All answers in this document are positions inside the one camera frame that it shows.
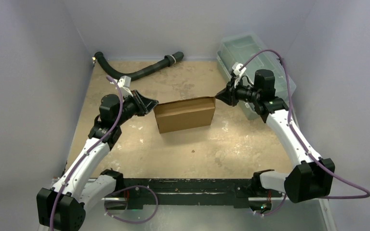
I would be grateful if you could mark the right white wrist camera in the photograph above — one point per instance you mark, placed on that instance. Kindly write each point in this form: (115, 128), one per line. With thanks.
(238, 71)

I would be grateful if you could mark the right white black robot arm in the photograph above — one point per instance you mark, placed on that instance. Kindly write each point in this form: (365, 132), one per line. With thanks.
(309, 178)

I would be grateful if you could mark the clear plastic storage bin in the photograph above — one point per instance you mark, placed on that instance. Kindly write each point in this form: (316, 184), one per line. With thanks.
(266, 69)

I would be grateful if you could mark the brown cardboard box sheet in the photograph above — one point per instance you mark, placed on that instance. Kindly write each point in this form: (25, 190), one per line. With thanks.
(185, 114)

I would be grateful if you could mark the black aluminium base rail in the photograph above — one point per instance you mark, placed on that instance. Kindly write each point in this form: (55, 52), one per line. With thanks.
(143, 191)

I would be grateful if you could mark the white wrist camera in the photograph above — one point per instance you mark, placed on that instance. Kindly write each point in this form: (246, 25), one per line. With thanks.
(124, 85)
(238, 71)

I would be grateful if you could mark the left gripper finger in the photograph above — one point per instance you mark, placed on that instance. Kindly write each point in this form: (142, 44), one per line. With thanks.
(145, 111)
(144, 102)

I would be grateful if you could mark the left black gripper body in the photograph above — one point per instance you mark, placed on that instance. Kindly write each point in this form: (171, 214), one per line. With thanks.
(131, 107)

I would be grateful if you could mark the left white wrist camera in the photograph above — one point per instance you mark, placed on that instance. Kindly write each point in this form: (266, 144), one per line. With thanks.
(124, 85)

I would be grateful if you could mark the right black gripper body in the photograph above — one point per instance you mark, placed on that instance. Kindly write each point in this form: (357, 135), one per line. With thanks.
(233, 94)

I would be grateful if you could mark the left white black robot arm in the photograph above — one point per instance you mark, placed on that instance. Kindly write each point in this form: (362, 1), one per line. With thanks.
(101, 139)

